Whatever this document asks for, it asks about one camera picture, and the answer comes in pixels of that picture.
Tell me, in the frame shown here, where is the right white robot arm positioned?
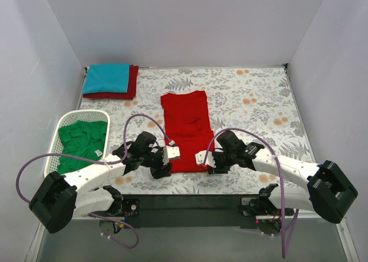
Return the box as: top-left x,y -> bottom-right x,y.
195,129 -> 358,224

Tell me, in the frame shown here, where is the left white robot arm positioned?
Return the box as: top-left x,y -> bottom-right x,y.
29,132 -> 180,233

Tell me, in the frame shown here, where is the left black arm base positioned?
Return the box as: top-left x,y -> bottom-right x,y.
93,194 -> 141,222

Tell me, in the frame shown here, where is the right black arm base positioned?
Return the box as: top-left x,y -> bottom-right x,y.
238,183 -> 282,233

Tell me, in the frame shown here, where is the floral patterned table mat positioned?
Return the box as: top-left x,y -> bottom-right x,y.
79,68 -> 314,194

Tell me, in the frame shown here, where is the green t-shirt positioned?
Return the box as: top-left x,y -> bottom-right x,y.
58,121 -> 108,161

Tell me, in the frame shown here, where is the folded dark red t-shirt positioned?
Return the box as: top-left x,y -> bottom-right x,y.
83,65 -> 139,101

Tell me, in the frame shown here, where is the folded teal t-shirt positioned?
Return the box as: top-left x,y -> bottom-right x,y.
82,63 -> 130,94

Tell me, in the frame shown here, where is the white plastic laundry basket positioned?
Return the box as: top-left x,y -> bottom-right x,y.
43,109 -> 112,178

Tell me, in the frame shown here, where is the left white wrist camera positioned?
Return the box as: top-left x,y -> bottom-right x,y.
163,145 -> 181,164

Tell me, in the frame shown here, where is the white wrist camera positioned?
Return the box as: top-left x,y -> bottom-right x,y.
195,150 -> 216,168
163,145 -> 181,164

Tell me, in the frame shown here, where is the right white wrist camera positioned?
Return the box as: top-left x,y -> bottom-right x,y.
195,150 -> 216,168

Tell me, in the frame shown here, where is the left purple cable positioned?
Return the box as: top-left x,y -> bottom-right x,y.
16,113 -> 176,249

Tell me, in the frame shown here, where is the aluminium rail frame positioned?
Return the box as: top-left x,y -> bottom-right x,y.
25,194 -> 360,262

